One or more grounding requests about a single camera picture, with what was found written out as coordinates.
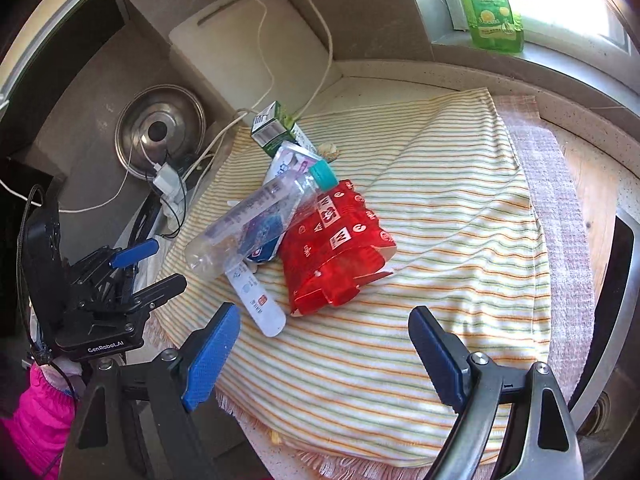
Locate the striped yellow green cloth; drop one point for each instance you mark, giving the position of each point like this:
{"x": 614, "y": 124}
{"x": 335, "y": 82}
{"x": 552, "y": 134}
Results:
{"x": 344, "y": 387}

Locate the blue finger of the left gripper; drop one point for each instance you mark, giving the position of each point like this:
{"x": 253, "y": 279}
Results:
{"x": 134, "y": 254}

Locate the white cutting board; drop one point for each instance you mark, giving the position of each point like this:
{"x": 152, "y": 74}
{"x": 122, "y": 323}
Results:
{"x": 250, "y": 49}

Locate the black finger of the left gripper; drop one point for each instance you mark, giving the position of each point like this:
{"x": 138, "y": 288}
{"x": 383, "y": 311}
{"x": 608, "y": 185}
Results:
{"x": 157, "y": 294}

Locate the red snack bag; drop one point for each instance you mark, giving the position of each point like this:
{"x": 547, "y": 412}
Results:
{"x": 335, "y": 251}

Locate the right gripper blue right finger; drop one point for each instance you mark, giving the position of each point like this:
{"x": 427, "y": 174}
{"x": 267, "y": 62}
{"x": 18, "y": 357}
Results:
{"x": 443, "y": 356}

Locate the steel pot lid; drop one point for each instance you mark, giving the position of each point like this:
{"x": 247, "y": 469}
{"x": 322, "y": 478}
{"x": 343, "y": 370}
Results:
{"x": 163, "y": 124}

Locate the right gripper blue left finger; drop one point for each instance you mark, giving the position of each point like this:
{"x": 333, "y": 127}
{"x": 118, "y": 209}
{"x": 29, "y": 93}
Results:
{"x": 204, "y": 353}

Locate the white power strip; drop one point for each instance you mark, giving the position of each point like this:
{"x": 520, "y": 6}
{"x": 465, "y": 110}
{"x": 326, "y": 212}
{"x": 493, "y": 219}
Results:
{"x": 172, "y": 194}

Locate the green dish soap bottle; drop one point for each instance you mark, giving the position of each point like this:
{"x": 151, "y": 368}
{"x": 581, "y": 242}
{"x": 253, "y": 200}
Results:
{"x": 494, "y": 26}

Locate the clear plastic water bottle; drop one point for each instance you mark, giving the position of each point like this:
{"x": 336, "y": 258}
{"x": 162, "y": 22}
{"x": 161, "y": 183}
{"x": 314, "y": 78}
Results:
{"x": 263, "y": 216}

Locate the green white milk carton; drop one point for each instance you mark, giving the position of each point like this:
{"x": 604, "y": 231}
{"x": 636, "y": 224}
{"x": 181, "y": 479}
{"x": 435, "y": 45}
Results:
{"x": 272, "y": 127}

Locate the pink sleeved forearm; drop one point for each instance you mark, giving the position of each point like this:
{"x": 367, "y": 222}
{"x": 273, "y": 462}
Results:
{"x": 33, "y": 438}

